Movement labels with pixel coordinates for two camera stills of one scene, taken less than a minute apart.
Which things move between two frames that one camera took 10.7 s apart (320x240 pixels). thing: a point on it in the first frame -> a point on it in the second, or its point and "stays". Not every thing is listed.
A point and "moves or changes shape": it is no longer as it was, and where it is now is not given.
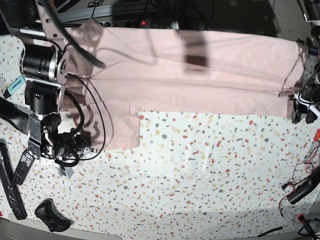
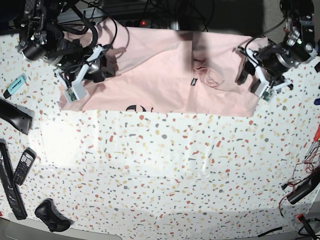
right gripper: [310, 96] -> [269, 68]
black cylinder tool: [306, 188] stays
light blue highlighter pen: [14, 86] stays
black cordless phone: [24, 167] stays
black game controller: [46, 211] stays
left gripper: [66, 148] -> [73, 63]
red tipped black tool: [303, 219] stays
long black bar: [10, 183] stays
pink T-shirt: [113, 73] moves or changes shape
